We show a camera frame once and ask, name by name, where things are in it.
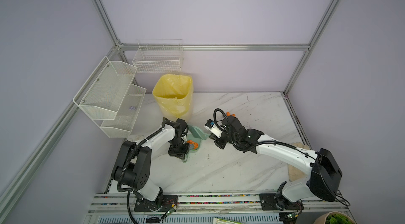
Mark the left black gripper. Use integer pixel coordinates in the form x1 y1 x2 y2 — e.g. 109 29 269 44
168 138 189 160

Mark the green plastic dustpan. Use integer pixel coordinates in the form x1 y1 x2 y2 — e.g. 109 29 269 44
182 125 209 163

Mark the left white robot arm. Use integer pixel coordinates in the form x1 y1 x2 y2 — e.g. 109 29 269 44
111 117 190 201

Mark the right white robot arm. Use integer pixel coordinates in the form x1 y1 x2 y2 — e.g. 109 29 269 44
205 116 342 210

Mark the orange purple scraps back cluster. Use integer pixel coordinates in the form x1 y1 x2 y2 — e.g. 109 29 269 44
226 112 236 117

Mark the orange paper scrap near bin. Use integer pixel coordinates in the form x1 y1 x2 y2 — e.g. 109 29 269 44
187 140 199 150

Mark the white cotton work glove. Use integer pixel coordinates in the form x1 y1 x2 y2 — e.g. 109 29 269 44
127 134 145 144

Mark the cream trash bin yellow liner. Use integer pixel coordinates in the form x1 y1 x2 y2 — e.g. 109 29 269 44
153 74 194 121

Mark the white mesh shelf lower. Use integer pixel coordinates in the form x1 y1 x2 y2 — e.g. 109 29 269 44
101 84 146 138

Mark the white mesh shelf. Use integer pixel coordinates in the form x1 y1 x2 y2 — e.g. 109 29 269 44
101 84 146 138
73 57 137 120

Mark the beige cloth rag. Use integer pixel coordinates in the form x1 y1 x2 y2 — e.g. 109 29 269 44
288 142 310 182

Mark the white mesh shelf upper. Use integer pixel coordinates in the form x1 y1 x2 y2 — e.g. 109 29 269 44
73 57 137 120

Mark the green plant in pot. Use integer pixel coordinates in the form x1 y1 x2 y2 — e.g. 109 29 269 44
314 212 356 224

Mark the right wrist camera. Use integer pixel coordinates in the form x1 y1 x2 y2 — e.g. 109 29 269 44
204 119 222 138

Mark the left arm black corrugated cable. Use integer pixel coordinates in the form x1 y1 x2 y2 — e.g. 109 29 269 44
116 121 178 224

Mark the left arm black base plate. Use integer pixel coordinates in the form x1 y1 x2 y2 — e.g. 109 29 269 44
134 188 178 212

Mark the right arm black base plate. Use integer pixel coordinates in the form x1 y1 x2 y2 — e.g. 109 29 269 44
259 181 303 211

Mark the aluminium front rail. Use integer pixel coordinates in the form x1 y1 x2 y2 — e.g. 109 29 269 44
84 191 353 224

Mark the white wire basket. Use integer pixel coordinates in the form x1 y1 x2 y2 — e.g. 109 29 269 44
132 39 184 74

